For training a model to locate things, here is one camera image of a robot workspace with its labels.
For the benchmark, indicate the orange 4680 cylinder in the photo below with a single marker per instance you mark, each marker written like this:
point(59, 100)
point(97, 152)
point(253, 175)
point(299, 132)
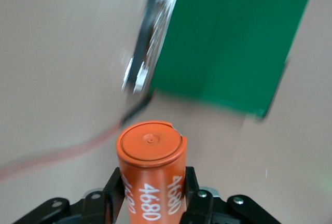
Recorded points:
point(150, 156)

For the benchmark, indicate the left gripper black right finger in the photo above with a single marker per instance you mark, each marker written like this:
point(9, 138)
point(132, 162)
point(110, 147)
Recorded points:
point(199, 208)

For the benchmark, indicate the green conveyor belt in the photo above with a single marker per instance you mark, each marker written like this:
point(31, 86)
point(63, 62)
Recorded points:
point(220, 40)

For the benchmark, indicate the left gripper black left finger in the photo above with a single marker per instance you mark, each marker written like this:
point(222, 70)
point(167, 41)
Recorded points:
point(103, 206)

